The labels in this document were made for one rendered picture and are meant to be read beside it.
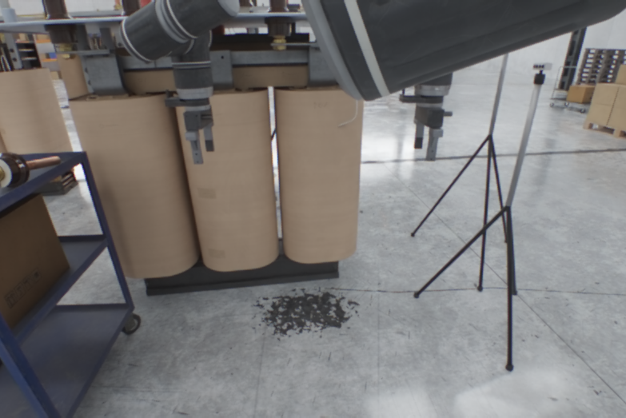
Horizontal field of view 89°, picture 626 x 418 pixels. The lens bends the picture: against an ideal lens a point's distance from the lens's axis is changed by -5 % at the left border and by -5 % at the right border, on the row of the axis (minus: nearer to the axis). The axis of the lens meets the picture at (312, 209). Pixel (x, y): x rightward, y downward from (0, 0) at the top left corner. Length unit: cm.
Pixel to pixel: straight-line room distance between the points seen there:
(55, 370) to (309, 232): 121
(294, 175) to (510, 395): 129
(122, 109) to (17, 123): 226
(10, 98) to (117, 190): 218
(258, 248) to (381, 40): 153
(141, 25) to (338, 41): 68
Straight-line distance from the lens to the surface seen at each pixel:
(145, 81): 168
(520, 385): 174
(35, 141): 380
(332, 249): 178
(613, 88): 711
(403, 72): 31
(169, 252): 180
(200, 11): 84
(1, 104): 379
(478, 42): 31
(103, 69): 162
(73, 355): 177
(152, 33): 90
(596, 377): 194
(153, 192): 167
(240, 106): 149
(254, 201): 162
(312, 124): 151
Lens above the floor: 125
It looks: 26 degrees down
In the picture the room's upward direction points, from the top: 1 degrees counter-clockwise
